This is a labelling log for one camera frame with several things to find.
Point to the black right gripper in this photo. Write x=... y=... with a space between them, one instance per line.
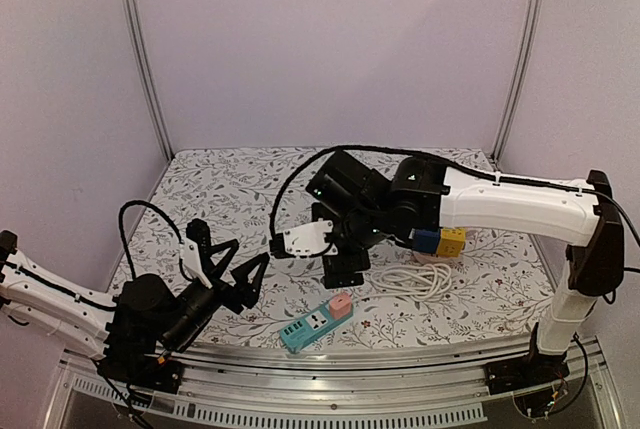
x=343 y=273

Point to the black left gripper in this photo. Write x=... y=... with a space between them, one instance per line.
x=233 y=299

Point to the pink cube socket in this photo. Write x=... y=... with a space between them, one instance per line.
x=340 y=306

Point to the light blue cube socket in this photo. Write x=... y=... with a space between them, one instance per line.
x=308 y=329

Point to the pink round power strip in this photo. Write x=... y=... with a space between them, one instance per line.
x=423 y=259

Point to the yellow cube socket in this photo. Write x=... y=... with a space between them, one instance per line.
x=451 y=242

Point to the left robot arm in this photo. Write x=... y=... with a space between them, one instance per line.
x=131 y=334

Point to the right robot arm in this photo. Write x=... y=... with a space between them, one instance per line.
x=422 y=194

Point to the floral patterned table mat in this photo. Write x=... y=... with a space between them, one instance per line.
x=499 y=286

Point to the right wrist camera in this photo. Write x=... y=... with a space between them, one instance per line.
x=310 y=240

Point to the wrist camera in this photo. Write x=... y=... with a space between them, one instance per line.
x=193 y=248
x=310 y=240

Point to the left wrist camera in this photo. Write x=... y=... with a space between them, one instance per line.
x=193 y=248

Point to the aluminium front rail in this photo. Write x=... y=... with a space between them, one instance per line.
x=442 y=386

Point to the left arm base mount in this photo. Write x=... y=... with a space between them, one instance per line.
x=158 y=372

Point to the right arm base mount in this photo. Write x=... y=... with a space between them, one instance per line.
x=529 y=370

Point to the left aluminium corner post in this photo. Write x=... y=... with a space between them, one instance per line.
x=145 y=73

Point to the aluminium corner post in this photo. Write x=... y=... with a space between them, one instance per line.
x=145 y=73
x=531 y=20

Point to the right aluminium corner post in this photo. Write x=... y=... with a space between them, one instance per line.
x=531 y=20

